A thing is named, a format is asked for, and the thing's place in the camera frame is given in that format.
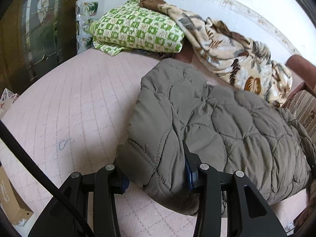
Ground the olive quilted hooded jacket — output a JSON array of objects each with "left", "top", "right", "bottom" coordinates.
[{"left": 116, "top": 59, "right": 315, "bottom": 216}]

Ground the cardboard box on floor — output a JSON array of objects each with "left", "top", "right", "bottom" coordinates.
[{"left": 0, "top": 166, "right": 33, "bottom": 227}]

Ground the beige leaf-print blanket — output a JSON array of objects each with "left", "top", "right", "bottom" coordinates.
[{"left": 139, "top": 0, "right": 292, "bottom": 108}]

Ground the maroon upholstered headboard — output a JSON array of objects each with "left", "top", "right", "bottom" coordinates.
[{"left": 286, "top": 55, "right": 316, "bottom": 91}]

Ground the maroon bolster pillow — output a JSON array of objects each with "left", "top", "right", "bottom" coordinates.
[{"left": 172, "top": 45, "right": 194, "bottom": 64}]

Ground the brown wooden glass door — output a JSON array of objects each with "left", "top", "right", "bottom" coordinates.
[{"left": 1, "top": 0, "right": 77, "bottom": 94}]

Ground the green checkered pillow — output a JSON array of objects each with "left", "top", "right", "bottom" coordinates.
[{"left": 89, "top": 0, "right": 184, "bottom": 56}]

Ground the floral pillow by wall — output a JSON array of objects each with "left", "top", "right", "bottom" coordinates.
[{"left": 75, "top": 0, "right": 99, "bottom": 54}]

